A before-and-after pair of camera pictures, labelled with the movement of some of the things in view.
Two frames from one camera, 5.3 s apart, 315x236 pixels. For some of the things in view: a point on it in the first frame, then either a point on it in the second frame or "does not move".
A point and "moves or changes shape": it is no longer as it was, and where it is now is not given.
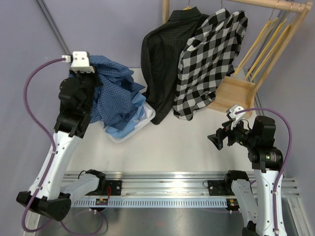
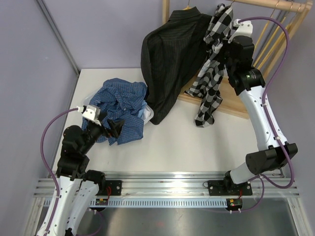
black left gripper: x=92 y=74 → x=115 y=128
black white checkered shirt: x=206 y=59 moves or changes shape
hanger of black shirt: x=188 y=7 does not move
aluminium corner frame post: x=54 y=25 does not move
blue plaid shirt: x=113 y=102 moves or changes shape
